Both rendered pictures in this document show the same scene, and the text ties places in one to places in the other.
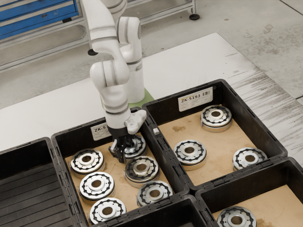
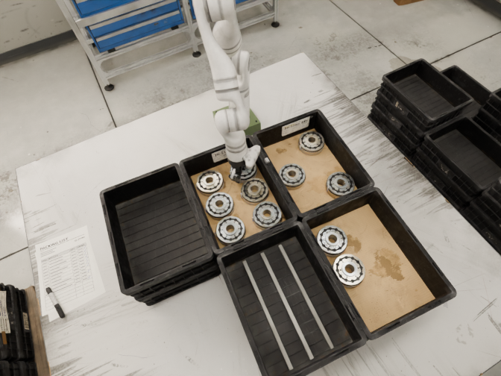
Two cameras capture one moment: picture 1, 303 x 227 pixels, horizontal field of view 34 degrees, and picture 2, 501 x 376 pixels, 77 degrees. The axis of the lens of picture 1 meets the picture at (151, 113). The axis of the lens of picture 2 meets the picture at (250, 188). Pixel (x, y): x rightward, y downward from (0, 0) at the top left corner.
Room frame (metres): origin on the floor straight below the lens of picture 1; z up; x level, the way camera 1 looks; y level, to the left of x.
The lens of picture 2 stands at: (0.42, 0.09, 1.89)
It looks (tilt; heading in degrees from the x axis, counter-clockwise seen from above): 60 degrees down; 358
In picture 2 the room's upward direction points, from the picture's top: 6 degrees counter-clockwise
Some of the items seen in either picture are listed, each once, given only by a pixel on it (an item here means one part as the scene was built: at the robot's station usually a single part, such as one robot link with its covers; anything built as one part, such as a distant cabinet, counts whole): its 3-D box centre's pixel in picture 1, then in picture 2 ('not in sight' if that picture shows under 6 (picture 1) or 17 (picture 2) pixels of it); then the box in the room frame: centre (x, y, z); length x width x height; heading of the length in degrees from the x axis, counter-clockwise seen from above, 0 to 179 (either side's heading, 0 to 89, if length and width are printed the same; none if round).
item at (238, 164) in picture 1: (250, 160); (340, 183); (0.98, -0.27, 0.86); 0.10 x 0.10 x 0.01
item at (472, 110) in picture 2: not in sight; (452, 103); (1.78, -1.37, 0.26); 0.40 x 0.30 x 0.23; 20
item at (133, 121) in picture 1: (123, 113); (241, 149); (1.07, 0.08, 1.03); 0.11 x 0.09 x 0.06; 61
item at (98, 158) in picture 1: (87, 160); (209, 180); (1.07, 0.22, 0.86); 0.10 x 0.10 x 0.01
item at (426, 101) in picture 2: not in sight; (411, 115); (1.64, -0.99, 0.37); 0.40 x 0.30 x 0.45; 20
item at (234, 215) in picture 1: (236, 220); (332, 239); (0.77, -0.18, 0.86); 0.05 x 0.05 x 0.01
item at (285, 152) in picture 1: (209, 130); (309, 159); (1.06, -0.17, 0.92); 0.40 x 0.30 x 0.02; 16
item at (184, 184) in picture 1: (115, 164); (235, 189); (0.98, 0.12, 0.92); 0.40 x 0.30 x 0.02; 16
